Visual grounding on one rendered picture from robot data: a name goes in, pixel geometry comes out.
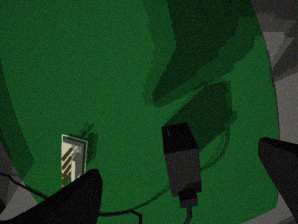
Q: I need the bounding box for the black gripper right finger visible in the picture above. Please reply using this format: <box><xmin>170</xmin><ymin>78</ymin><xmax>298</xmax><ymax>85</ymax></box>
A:
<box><xmin>258</xmin><ymin>137</ymin><xmax>298</xmax><ymax>224</ymax></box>

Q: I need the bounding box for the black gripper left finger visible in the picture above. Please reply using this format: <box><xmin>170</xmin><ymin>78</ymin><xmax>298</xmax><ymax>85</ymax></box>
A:
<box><xmin>0</xmin><ymin>169</ymin><xmax>104</xmax><ymax>224</ymax></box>

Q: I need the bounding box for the green circuit board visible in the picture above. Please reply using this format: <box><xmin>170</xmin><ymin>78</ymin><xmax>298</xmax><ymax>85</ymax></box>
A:
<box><xmin>0</xmin><ymin>0</ymin><xmax>279</xmax><ymax>224</ymax></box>

